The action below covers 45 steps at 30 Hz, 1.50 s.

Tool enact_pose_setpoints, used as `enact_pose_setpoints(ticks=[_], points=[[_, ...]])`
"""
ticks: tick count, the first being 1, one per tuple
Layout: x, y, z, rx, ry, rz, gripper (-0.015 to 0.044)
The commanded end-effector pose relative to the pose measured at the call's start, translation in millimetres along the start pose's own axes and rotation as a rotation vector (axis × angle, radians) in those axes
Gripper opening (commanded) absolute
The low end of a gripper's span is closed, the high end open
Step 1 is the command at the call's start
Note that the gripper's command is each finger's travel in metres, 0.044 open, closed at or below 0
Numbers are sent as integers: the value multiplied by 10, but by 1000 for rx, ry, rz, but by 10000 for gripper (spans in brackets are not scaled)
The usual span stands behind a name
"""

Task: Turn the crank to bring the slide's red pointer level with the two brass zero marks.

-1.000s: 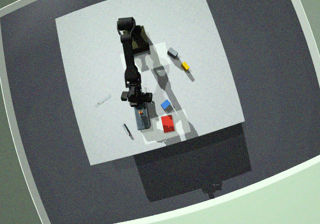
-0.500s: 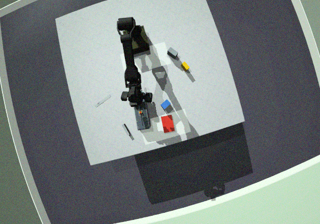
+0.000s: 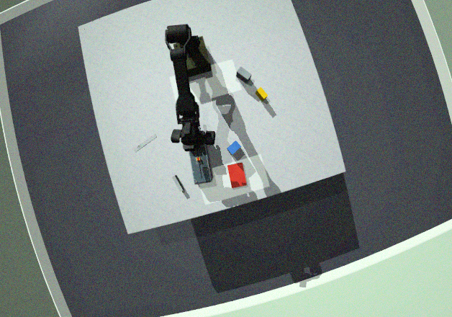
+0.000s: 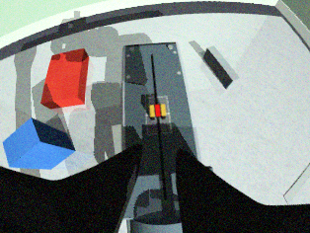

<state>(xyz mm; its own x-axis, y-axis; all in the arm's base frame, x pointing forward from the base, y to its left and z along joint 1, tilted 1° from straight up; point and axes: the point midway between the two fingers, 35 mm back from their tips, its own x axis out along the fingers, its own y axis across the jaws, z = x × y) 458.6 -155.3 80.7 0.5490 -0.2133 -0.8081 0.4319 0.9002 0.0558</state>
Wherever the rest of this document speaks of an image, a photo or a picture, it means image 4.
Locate red block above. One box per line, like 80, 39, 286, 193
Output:
40, 49, 89, 109

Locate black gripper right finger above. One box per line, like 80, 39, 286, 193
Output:
176, 149, 310, 233

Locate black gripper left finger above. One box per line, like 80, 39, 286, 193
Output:
0, 143, 143, 233

